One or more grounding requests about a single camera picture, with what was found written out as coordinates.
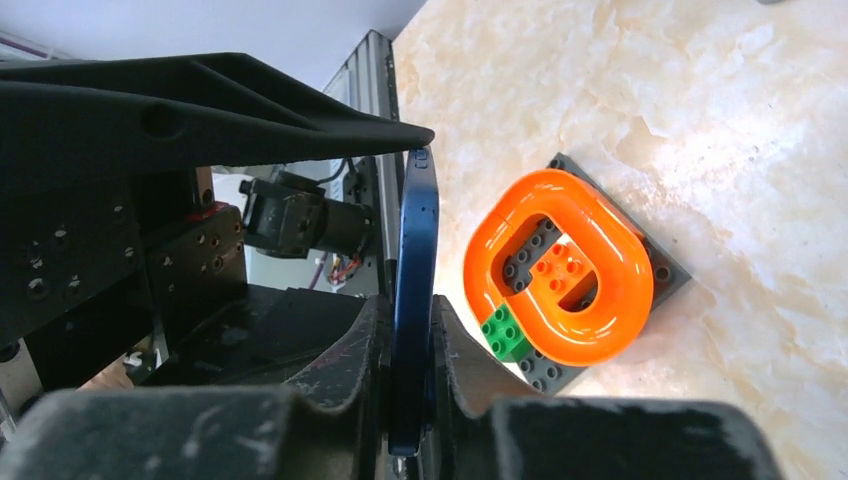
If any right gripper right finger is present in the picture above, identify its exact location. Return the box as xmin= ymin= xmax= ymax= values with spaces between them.
xmin=430 ymin=295 xmax=782 ymax=479

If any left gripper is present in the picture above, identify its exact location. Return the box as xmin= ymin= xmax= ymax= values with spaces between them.
xmin=1 ymin=53 xmax=434 ymax=390

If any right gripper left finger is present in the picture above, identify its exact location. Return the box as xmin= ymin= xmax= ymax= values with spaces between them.
xmin=1 ymin=296 xmax=391 ymax=479

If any black phone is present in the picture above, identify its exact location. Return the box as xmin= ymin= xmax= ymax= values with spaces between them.
xmin=388 ymin=147 xmax=440 ymax=457

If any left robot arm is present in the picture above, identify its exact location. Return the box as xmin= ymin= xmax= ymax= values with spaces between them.
xmin=1 ymin=53 xmax=433 ymax=397

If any green building brick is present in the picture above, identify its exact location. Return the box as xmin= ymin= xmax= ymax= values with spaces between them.
xmin=481 ymin=304 xmax=531 ymax=363

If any orange plastic ring toy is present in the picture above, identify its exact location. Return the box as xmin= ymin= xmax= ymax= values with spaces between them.
xmin=463 ymin=169 xmax=654 ymax=367

